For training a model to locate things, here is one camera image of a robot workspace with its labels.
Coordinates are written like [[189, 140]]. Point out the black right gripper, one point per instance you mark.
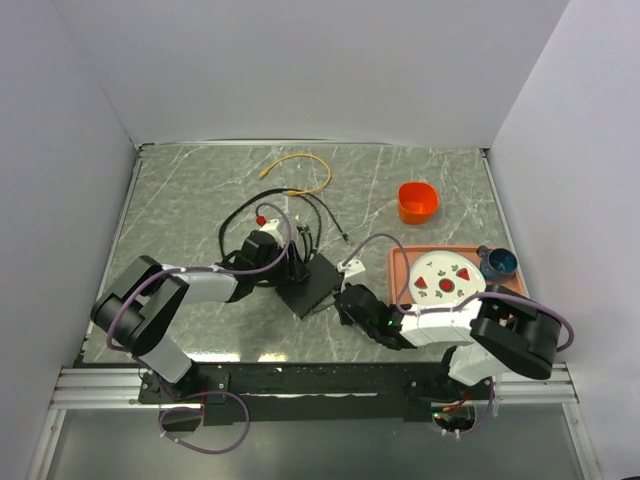
[[344, 317]]

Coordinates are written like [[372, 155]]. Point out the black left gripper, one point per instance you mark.
[[296, 269]]

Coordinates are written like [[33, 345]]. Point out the black network switch box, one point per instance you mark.
[[323, 281]]

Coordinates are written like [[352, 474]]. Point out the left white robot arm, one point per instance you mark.
[[137, 310]]

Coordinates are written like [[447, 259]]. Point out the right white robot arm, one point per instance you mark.
[[489, 333]]

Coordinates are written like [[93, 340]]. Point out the white watermelon pattern plate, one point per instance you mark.
[[444, 277]]

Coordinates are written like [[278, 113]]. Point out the orange plastic cup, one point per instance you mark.
[[417, 202]]

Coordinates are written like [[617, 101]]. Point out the blue ceramic mug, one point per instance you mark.
[[496, 264]]

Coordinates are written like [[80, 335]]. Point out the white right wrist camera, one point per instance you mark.
[[353, 271]]

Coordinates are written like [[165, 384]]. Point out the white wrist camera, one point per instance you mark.
[[353, 271], [273, 228]]

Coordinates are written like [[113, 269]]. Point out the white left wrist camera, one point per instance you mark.
[[273, 228]]

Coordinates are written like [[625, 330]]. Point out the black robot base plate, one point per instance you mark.
[[231, 392]]

